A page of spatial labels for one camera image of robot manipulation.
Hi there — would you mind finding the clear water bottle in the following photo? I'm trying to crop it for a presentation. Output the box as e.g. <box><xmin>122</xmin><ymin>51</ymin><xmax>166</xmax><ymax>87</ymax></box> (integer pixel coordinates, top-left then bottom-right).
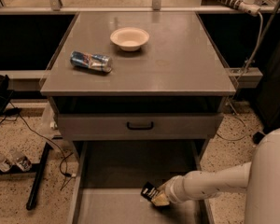
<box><xmin>10</xmin><ymin>149</ymin><xmax>32</xmax><ymax>172</ymax></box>
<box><xmin>0</xmin><ymin>153</ymin><xmax>12</xmax><ymax>173</ymax></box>

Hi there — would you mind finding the white cable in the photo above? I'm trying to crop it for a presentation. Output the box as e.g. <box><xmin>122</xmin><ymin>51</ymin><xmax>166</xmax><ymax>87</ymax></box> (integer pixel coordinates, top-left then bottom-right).
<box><xmin>216</xmin><ymin>11</ymin><xmax>264</xmax><ymax>142</ymax></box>

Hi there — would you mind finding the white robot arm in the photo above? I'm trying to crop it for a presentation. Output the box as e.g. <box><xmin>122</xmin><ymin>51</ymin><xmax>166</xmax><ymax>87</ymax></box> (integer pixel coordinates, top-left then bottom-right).
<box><xmin>152</xmin><ymin>128</ymin><xmax>280</xmax><ymax>224</ymax></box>

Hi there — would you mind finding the black floor stand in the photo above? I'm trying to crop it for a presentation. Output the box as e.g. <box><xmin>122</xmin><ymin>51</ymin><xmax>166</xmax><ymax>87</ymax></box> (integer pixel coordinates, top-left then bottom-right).
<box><xmin>0</xmin><ymin>143</ymin><xmax>52</xmax><ymax>211</ymax></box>

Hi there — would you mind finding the white bowl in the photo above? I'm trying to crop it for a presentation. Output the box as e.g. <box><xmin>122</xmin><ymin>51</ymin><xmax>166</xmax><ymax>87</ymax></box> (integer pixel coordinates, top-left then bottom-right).
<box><xmin>110</xmin><ymin>27</ymin><xmax>149</xmax><ymax>51</ymax></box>

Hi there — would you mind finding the blue silver drink can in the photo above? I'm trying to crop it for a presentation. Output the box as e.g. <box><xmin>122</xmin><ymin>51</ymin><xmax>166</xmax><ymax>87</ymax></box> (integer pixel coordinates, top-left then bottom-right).
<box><xmin>70</xmin><ymin>51</ymin><xmax>112</xmax><ymax>73</ymax></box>

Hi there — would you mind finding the black drawer handle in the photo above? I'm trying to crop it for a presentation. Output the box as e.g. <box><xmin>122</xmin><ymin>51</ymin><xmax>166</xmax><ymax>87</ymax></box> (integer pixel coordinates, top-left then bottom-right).
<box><xmin>126</xmin><ymin>121</ymin><xmax>154</xmax><ymax>131</ymax></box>

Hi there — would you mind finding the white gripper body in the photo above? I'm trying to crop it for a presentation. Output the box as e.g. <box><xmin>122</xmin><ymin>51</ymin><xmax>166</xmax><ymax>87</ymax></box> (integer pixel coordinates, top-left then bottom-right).
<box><xmin>163</xmin><ymin>172</ymin><xmax>195</xmax><ymax>203</ymax></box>

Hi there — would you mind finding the dark chocolate bar wrapper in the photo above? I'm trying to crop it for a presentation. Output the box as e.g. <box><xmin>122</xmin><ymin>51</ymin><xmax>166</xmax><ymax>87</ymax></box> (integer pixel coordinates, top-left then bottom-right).
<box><xmin>141</xmin><ymin>182</ymin><xmax>161</xmax><ymax>202</ymax></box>

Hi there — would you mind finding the open grey lower drawer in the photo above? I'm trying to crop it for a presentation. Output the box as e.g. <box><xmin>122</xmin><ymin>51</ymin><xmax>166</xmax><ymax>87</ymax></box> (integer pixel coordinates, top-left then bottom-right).
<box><xmin>66</xmin><ymin>140</ymin><xmax>215</xmax><ymax>224</ymax></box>

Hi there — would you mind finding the grey upper drawer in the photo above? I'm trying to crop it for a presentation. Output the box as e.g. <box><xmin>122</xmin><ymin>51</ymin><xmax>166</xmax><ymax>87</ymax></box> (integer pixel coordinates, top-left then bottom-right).
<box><xmin>57</xmin><ymin>113</ymin><xmax>223</xmax><ymax>141</ymax></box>

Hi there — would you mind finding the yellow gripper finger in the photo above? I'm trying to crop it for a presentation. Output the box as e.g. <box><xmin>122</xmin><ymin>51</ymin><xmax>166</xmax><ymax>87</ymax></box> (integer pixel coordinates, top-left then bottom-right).
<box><xmin>151</xmin><ymin>191</ymin><xmax>170</xmax><ymax>206</ymax></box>

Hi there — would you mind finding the grey drawer cabinet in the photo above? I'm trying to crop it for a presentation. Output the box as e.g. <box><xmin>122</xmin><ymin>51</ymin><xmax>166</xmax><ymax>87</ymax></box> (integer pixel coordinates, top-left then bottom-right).
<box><xmin>40</xmin><ymin>10</ymin><xmax>237</xmax><ymax>161</ymax></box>

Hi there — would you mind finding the white power strip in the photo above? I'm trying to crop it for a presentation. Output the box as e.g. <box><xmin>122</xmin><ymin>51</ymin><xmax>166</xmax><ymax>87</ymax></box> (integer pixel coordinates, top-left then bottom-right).
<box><xmin>217</xmin><ymin>0</ymin><xmax>260</xmax><ymax>16</ymax></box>

